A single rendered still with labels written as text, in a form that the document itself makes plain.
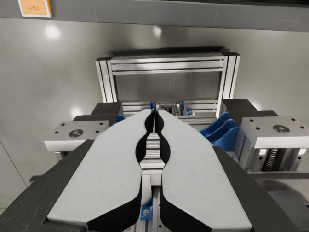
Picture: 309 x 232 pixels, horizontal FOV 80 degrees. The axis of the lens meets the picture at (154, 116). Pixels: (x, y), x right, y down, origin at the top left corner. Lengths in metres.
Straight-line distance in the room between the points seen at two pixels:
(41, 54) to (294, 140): 1.51
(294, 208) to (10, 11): 0.69
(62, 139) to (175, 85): 0.86
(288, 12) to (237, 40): 1.01
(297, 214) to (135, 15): 0.52
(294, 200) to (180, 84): 0.87
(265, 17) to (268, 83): 1.23
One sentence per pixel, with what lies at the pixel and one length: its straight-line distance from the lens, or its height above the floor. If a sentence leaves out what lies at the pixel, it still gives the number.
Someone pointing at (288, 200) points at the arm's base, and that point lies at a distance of 0.55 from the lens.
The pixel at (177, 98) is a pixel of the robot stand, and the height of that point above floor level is 0.21.
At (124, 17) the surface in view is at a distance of 0.39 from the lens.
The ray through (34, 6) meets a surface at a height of 0.96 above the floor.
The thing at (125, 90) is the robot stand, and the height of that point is 0.21.
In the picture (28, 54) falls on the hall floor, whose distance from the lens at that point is 1.65.
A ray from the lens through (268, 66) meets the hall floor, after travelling 1.59.
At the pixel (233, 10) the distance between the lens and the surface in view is 0.41.
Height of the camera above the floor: 1.33
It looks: 59 degrees down
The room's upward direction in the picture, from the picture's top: 177 degrees counter-clockwise
